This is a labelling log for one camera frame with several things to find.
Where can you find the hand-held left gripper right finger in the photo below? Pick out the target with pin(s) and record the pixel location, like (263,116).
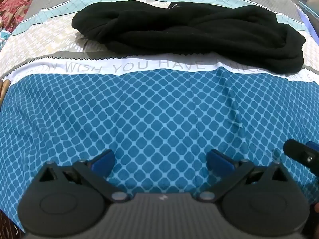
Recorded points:
(219,160)

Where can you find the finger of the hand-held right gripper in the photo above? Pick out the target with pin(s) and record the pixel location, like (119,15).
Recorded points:
(297,153)
(313,146)

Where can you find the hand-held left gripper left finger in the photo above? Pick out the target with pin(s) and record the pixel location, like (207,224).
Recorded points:
(104,159)

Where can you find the black pants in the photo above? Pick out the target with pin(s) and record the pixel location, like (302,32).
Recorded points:
(189,29)

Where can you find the blue patterned bed sheet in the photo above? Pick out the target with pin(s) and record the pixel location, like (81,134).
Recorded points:
(154,109)

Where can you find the blue translucent plastic cover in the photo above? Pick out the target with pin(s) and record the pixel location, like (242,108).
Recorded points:
(307,17)

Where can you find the teal patterned cloth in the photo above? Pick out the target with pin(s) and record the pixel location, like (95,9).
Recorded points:
(3,39)

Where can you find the red floral cloth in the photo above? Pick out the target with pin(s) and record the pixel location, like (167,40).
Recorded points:
(17,2)

